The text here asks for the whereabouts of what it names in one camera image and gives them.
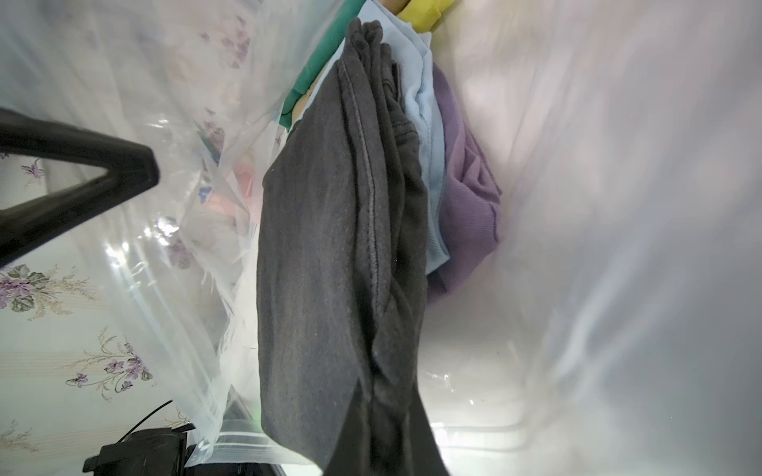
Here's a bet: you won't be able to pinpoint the purple folded garment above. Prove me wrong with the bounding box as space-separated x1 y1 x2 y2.
428 65 502 303

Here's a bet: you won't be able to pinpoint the clear plastic vacuum bag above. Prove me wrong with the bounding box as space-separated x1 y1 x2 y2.
1 1 761 475

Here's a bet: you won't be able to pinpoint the dark grey trousers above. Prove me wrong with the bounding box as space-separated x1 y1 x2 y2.
256 20 446 475

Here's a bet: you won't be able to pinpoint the light blue garment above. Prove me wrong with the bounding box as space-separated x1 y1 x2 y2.
308 0 450 276

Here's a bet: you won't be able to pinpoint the green folded garment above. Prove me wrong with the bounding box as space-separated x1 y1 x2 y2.
279 0 365 129

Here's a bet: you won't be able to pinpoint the pink pen cup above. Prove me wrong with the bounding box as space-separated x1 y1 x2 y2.
200 164 262 223

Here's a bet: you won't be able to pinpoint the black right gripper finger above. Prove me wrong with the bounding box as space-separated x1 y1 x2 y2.
1 109 160 266

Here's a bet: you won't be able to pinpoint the yellow folded garment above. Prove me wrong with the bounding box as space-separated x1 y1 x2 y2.
397 0 456 34

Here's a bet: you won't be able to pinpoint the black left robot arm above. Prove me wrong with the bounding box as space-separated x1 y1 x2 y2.
83 402 285 476

